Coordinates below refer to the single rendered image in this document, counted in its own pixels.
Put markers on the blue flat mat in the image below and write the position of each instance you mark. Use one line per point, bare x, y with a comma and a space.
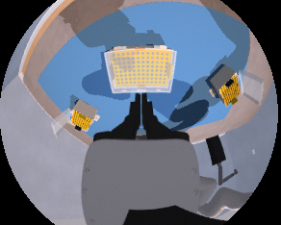
205, 40

